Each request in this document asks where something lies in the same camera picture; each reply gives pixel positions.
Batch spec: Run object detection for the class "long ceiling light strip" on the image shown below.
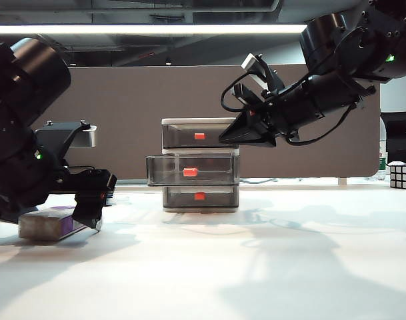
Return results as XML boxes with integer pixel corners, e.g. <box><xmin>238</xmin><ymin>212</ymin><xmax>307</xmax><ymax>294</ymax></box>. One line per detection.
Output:
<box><xmin>0</xmin><ymin>23</ymin><xmax>309</xmax><ymax>35</ymax></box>

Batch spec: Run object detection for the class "white plastic drawer cabinet frame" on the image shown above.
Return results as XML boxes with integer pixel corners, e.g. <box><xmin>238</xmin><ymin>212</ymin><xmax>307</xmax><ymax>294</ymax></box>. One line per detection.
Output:
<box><xmin>161</xmin><ymin>117</ymin><xmax>241</xmax><ymax>213</ymax></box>

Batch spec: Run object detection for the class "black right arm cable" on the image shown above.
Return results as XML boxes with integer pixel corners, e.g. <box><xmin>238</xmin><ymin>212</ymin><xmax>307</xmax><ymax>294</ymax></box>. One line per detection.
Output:
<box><xmin>284</xmin><ymin>101</ymin><xmax>357</xmax><ymax>146</ymax></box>

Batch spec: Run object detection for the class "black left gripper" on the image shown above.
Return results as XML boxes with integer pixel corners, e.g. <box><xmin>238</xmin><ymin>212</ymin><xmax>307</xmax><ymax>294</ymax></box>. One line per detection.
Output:
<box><xmin>45</xmin><ymin>166</ymin><xmax>119</xmax><ymax>233</ymax></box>

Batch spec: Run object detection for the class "purple napkin pack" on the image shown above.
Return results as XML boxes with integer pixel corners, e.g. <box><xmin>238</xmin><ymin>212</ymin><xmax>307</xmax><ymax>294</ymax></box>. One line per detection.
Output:
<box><xmin>18</xmin><ymin>205</ymin><xmax>91</xmax><ymax>241</ymax></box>

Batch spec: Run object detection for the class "black monitor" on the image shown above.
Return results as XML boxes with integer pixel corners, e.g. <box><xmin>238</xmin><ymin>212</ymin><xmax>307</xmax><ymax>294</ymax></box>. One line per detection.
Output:
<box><xmin>379</xmin><ymin>112</ymin><xmax>406</xmax><ymax>164</ymax></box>

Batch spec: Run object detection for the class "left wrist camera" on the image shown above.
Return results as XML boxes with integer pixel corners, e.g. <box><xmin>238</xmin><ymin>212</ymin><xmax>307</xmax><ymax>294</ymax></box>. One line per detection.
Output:
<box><xmin>34</xmin><ymin>119</ymin><xmax>99</xmax><ymax>149</ymax></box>

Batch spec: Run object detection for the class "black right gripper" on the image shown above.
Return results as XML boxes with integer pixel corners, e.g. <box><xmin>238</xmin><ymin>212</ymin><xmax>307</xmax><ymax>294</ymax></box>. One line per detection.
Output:
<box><xmin>218</xmin><ymin>82</ymin><xmax>297</xmax><ymax>147</ymax></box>

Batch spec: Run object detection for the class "Rubik's cube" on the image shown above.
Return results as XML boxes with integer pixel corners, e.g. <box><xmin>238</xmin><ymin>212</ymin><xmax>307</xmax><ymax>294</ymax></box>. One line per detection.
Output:
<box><xmin>386</xmin><ymin>161</ymin><xmax>406</xmax><ymax>191</ymax></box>

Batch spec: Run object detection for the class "black camera cable loop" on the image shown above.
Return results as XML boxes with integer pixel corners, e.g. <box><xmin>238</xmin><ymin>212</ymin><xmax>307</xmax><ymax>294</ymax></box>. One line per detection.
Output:
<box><xmin>220</xmin><ymin>71</ymin><xmax>257</xmax><ymax>113</ymax></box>

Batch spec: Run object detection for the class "brown desk partition panel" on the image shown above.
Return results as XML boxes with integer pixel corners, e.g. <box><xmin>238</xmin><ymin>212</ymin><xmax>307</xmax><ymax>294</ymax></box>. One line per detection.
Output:
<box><xmin>65</xmin><ymin>63</ymin><xmax>381</xmax><ymax>181</ymax></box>

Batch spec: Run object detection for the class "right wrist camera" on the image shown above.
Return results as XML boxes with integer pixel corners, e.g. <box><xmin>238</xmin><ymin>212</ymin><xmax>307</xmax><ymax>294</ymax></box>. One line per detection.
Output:
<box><xmin>241</xmin><ymin>53</ymin><xmax>277</xmax><ymax>91</ymax></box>

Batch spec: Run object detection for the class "clear bottle green label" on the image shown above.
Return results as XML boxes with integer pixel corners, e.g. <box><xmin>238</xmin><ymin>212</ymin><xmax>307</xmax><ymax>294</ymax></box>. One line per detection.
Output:
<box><xmin>377</xmin><ymin>119</ymin><xmax>389</xmax><ymax>175</ymax></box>

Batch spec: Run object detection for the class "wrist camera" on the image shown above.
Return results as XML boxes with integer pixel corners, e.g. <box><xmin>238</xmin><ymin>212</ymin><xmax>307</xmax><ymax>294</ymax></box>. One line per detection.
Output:
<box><xmin>241</xmin><ymin>53</ymin><xmax>277</xmax><ymax>91</ymax></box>
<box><xmin>34</xmin><ymin>119</ymin><xmax>99</xmax><ymax>149</ymax></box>

